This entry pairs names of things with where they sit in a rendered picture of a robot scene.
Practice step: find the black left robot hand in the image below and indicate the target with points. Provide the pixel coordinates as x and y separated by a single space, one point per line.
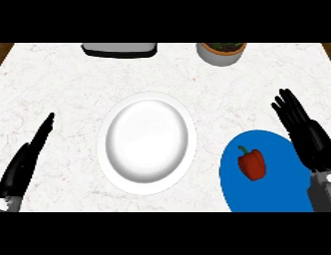
23 159

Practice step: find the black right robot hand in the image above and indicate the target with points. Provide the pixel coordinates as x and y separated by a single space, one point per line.
309 139

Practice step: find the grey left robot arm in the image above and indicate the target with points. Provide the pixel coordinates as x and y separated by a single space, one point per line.
6 204

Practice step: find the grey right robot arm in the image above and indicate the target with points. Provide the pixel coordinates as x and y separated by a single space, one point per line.
329 196

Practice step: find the red bell pepper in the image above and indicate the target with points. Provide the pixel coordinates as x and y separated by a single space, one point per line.
252 166

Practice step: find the blue plate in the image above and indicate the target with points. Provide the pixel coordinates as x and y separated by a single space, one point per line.
275 186

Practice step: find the white oval plate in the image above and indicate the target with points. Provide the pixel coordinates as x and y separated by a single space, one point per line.
146 142

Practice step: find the grey potted plant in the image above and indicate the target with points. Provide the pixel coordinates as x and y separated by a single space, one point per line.
221 53

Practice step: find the grey and black appliance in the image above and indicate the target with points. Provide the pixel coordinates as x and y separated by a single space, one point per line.
119 50

